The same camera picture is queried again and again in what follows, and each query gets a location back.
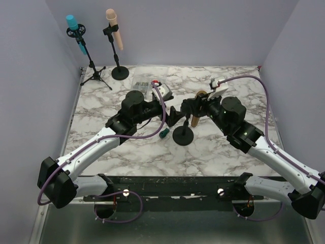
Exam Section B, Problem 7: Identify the black tripod mic stand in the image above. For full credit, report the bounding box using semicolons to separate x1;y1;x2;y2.
66;23;113;91

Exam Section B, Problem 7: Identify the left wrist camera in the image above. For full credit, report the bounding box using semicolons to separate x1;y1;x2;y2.
151;80;172;101

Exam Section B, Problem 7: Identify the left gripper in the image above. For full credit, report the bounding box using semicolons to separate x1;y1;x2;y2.
134;96;186;127

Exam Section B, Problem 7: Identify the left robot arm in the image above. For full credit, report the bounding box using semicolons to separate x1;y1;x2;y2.
37;84;179;208

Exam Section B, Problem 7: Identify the blue microphone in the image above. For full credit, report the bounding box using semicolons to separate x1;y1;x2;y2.
66;15;87;55

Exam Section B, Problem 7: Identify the green handle screwdriver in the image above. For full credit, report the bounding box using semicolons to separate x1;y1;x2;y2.
159;128;170;139

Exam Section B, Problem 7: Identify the gold microphone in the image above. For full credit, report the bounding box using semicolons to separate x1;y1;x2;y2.
191;90;207;128

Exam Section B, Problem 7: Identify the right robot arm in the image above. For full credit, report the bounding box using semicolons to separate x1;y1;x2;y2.
181;94;324;220

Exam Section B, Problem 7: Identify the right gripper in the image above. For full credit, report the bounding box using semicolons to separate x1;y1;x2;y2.
188;89;230;134

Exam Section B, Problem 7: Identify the black round-base mic stand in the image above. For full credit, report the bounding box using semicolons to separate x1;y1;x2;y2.
173;114;194;146

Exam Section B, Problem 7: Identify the clear screw organizer box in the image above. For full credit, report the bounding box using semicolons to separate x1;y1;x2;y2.
131;65;169;99

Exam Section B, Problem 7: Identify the pink microphone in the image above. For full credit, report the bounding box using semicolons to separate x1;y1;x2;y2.
106;9;123;50

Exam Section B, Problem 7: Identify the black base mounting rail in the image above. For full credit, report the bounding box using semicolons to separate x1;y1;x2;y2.
83;176;264;212

